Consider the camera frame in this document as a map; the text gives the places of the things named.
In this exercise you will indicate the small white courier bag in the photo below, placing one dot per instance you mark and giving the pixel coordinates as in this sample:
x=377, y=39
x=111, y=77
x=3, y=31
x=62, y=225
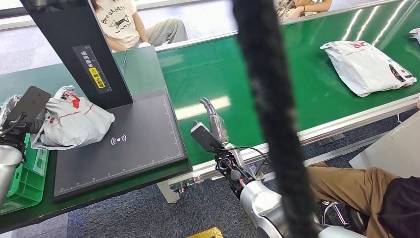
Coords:
x=416, y=34

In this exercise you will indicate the white board panel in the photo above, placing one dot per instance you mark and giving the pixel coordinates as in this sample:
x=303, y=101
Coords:
x=393, y=148

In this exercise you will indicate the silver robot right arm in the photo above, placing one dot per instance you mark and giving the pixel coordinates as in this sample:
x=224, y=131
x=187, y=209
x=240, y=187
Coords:
x=259, y=203

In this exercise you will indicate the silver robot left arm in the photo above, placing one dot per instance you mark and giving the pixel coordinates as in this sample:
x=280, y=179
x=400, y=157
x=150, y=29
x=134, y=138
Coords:
x=6, y=170

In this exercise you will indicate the office chair base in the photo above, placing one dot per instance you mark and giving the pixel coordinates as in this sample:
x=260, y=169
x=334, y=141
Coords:
x=356, y=218

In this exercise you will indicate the green plastic crate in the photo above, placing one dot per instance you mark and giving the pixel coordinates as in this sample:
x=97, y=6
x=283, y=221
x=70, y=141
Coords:
x=29, y=184

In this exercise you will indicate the person in pale shirt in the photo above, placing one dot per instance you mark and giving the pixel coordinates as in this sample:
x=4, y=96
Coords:
x=118, y=23

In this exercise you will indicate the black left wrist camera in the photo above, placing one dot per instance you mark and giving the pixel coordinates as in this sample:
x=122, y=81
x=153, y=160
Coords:
x=29, y=105

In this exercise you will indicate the yellow floor tape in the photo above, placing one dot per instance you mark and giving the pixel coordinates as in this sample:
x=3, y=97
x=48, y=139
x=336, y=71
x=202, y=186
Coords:
x=206, y=234

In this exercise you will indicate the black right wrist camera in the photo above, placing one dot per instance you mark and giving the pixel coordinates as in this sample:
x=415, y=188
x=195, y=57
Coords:
x=205, y=136

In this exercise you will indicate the yellow black label sticker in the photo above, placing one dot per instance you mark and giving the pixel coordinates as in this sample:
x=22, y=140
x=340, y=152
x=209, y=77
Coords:
x=95, y=75

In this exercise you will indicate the black inbound scanner machine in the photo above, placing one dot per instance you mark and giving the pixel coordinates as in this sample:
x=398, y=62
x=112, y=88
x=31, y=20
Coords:
x=131, y=164

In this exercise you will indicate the person in chair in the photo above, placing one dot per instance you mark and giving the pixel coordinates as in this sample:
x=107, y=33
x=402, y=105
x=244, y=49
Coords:
x=347, y=187

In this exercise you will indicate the white courier bag red print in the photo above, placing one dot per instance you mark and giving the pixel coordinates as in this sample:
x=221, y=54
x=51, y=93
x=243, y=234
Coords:
x=75, y=124

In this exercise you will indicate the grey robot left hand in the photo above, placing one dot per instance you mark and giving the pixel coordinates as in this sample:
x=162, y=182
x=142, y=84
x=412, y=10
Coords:
x=8, y=108

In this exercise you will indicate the wide white courier bag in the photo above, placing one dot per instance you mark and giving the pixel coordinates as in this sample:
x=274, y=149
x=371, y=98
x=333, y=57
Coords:
x=364, y=69

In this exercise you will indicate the person in patterned clothing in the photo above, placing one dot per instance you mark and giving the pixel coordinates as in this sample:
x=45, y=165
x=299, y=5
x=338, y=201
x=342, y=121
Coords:
x=295, y=10

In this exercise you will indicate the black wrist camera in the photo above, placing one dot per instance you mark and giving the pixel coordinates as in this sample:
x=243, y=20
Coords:
x=29, y=105
x=205, y=136

